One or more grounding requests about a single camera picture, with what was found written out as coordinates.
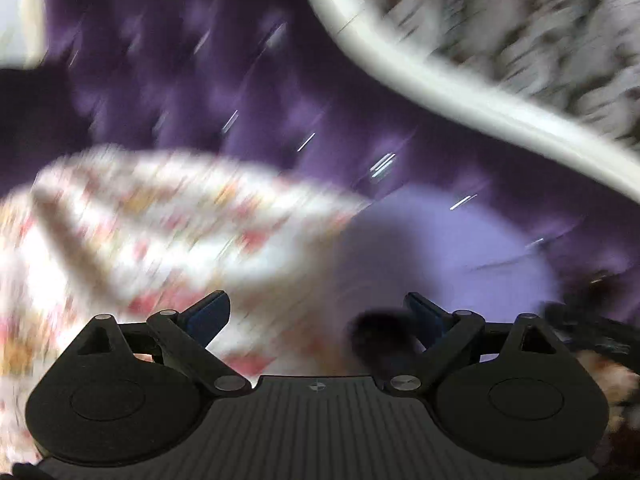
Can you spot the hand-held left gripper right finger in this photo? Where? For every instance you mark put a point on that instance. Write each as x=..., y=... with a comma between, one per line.
x=427, y=317

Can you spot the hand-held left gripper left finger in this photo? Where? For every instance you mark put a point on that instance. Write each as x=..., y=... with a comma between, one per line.
x=210, y=317

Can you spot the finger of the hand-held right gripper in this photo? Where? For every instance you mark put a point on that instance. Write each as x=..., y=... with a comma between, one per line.
x=375, y=335

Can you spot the lavender hooded zip jacket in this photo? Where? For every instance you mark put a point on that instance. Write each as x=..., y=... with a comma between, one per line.
x=450, y=260

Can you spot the person's right forearm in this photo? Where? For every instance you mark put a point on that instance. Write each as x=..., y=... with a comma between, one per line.
x=615, y=390

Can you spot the floral print blanket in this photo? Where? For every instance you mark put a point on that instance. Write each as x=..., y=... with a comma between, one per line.
x=125, y=235

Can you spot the brown damask patterned curtain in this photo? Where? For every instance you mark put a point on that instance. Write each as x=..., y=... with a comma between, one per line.
x=525, y=20

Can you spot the purple tufted sofa white frame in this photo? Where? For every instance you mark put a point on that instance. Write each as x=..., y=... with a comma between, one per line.
x=200, y=85

